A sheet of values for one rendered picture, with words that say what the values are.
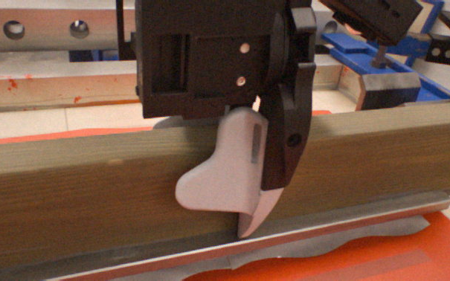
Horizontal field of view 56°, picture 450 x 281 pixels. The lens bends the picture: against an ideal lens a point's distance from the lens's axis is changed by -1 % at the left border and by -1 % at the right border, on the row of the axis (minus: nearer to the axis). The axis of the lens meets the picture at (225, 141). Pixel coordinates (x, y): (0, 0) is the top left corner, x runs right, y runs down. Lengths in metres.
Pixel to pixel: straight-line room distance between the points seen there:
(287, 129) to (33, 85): 0.33
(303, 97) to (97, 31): 0.37
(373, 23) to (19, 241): 0.22
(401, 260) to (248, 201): 0.15
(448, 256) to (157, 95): 0.27
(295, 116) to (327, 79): 0.39
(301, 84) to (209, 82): 0.04
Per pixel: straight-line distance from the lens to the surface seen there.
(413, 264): 0.36
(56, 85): 0.48
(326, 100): 0.56
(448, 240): 0.39
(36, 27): 0.53
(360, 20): 0.24
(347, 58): 0.58
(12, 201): 0.24
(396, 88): 0.47
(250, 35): 0.19
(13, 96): 0.49
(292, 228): 0.29
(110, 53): 0.74
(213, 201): 0.23
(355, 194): 0.32
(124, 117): 0.47
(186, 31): 0.18
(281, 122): 0.20
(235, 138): 0.22
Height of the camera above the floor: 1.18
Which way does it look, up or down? 31 degrees down
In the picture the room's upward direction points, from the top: 7 degrees clockwise
